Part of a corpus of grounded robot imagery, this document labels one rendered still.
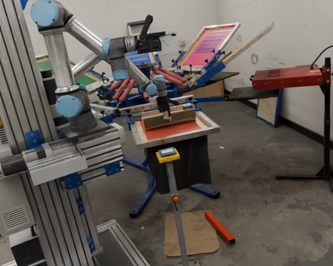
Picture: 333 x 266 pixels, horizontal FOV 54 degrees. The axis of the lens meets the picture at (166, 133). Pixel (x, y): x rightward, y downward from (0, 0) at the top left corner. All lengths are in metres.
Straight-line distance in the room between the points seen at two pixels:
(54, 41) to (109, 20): 5.21
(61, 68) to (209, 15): 5.73
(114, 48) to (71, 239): 1.23
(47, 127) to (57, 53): 0.50
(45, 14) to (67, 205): 1.10
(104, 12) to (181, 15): 1.49
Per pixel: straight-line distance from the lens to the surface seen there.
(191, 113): 2.57
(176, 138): 2.22
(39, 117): 1.92
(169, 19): 6.93
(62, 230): 2.19
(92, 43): 1.70
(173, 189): 2.15
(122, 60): 1.57
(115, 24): 6.79
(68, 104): 1.61
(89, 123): 1.77
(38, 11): 1.59
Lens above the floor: 1.75
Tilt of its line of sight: 19 degrees down
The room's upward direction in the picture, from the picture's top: 9 degrees counter-clockwise
